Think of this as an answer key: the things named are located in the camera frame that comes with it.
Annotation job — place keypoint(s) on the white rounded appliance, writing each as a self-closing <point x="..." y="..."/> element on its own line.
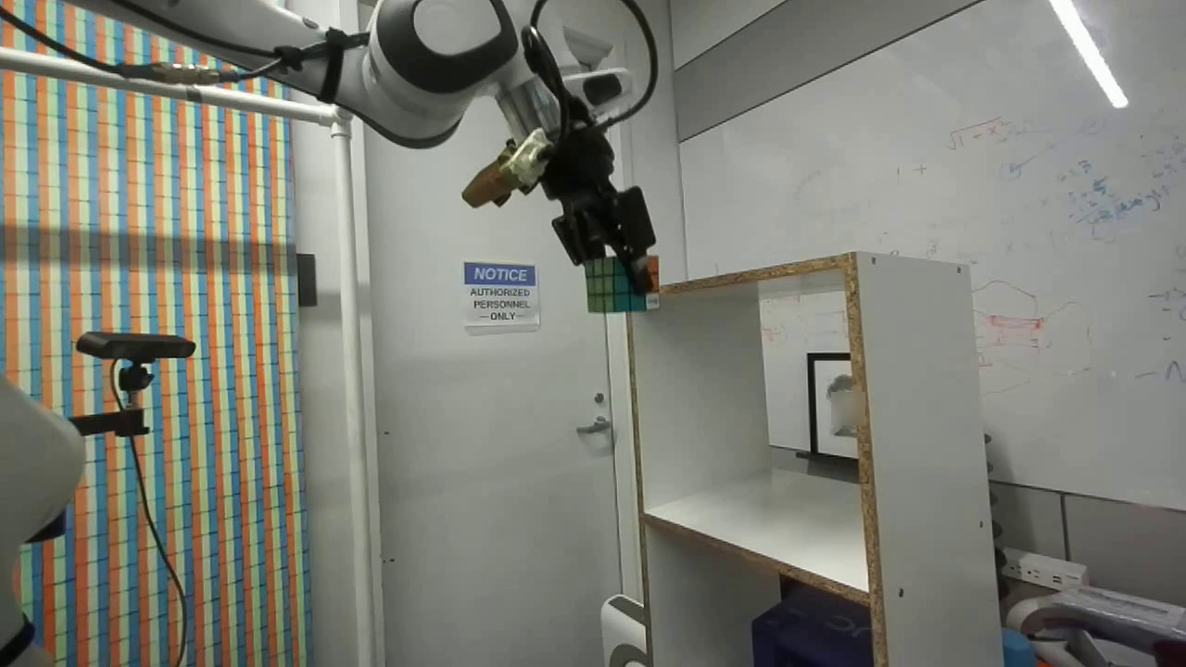
<point x="624" y="632"/>

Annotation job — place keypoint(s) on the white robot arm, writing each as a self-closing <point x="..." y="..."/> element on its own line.
<point x="421" y="58"/>

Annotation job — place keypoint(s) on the white wooden shelf unit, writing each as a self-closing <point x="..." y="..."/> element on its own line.
<point x="922" y="470"/>

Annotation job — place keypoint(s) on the grey curved pipe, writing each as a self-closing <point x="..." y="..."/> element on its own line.
<point x="1088" y="618"/>

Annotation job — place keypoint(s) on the colourful striped curtain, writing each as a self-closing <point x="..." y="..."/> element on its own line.
<point x="172" y="432"/>

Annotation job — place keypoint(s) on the black wall switch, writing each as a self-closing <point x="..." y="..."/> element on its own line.
<point x="305" y="280"/>

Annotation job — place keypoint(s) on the blue plastic storage bin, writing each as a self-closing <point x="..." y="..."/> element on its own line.
<point x="808" y="632"/>

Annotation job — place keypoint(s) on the white whiteboard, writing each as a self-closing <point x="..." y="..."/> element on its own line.
<point x="1075" y="245"/>

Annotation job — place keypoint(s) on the white rounded machine housing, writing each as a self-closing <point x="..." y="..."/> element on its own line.
<point x="30" y="485"/>

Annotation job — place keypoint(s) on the white door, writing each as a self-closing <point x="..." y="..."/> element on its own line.
<point x="494" y="493"/>

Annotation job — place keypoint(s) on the blue notice sign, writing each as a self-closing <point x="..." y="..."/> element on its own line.
<point x="500" y="293"/>

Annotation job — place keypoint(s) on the black camera on stand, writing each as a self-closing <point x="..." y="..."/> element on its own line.
<point x="136" y="345"/>

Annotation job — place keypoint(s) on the grey wall panel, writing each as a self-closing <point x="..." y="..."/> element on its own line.
<point x="789" y="68"/>

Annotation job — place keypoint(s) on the white upright pipe leg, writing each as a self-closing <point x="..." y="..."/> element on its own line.
<point x="353" y="393"/>

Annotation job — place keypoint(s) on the white power strip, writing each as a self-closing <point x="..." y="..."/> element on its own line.
<point x="1051" y="572"/>

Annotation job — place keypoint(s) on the black camera stand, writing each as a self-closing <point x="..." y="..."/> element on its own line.
<point x="120" y="402"/>

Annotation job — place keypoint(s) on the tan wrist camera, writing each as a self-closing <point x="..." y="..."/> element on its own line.
<point x="509" y="171"/>

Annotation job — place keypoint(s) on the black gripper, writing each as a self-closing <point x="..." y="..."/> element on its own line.
<point x="594" y="180"/>

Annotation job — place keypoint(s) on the black framed portrait picture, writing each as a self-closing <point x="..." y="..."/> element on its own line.
<point x="835" y="408"/>

